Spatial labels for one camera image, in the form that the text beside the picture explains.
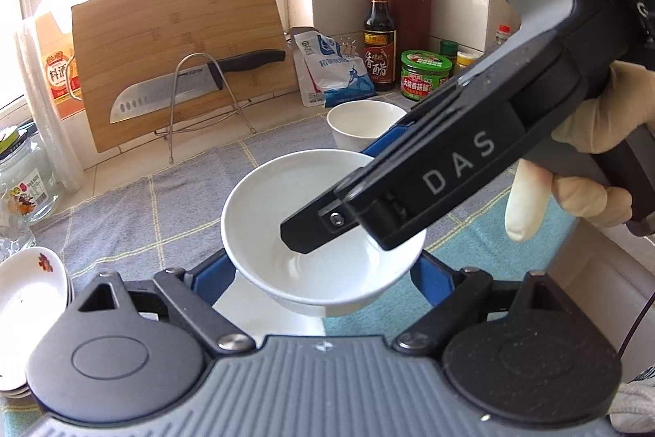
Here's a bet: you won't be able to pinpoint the gloved right hand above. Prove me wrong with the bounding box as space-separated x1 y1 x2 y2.
503 60 655 243

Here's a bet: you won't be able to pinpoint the orange oil bottle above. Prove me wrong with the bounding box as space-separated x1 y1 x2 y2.
34 0 84 120

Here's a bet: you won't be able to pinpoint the white jacket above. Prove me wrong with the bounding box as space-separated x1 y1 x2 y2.
608 366 655 436

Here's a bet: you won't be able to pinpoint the yellow lidded spice jar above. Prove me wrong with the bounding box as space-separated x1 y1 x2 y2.
454 50 482 75

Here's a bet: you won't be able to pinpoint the black handled santoku knife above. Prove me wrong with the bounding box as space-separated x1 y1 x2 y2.
110 49 287 124

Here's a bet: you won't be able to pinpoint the plain white bowl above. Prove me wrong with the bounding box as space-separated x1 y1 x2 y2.
326 100 407 152

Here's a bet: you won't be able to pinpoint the glass jar with lid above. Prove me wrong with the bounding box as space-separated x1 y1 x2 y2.
1 125 61 224

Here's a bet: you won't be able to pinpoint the white floral plate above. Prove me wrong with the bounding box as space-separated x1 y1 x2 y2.
1 246 75 398

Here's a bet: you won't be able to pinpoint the wire board rack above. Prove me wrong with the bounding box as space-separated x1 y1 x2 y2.
162 52 256 165

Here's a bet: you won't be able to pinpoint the white bowl pink flowers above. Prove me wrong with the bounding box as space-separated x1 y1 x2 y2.
221 149 426 318

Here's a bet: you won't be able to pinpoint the bamboo cutting board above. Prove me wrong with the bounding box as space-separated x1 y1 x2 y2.
71 0 296 152

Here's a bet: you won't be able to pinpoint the blue white salt bag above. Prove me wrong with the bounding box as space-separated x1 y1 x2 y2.
289 27 376 108

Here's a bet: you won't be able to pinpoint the green lidded sauce jar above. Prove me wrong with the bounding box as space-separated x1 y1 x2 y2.
400 50 453 101

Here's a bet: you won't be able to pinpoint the dark vinegar bottle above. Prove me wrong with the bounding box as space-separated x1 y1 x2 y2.
363 0 396 91

